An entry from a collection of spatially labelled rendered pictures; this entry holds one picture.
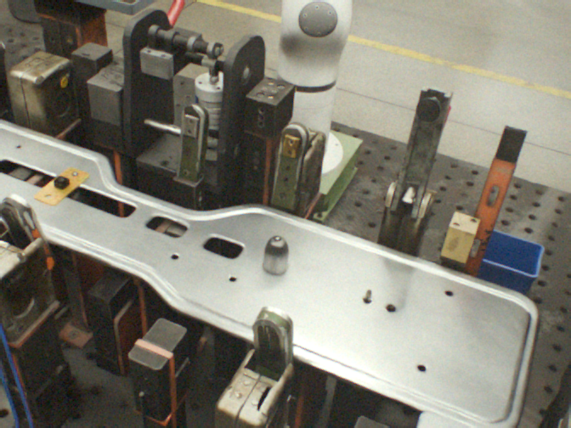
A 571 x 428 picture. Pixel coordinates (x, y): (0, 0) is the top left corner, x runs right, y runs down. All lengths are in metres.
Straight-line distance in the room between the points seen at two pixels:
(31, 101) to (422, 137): 0.62
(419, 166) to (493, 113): 2.48
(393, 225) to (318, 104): 0.45
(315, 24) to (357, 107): 2.05
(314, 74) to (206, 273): 0.54
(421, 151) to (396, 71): 2.68
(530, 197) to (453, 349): 0.84
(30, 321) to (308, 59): 0.67
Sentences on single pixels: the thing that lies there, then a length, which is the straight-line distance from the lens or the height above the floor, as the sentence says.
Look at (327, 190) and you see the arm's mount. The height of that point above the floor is 0.78.
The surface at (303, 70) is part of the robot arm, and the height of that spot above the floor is 1.02.
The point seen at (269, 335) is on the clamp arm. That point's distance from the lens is 0.67.
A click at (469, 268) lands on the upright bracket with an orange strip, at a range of 0.97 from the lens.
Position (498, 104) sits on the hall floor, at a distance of 3.44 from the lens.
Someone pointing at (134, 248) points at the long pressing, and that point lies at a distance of 0.90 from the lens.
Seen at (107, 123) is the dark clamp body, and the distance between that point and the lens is 1.12.
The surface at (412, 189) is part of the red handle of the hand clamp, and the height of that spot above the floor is 1.07.
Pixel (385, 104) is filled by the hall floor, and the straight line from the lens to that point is 3.25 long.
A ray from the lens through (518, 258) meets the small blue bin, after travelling 1.37.
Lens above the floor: 1.61
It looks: 40 degrees down
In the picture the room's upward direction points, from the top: 4 degrees clockwise
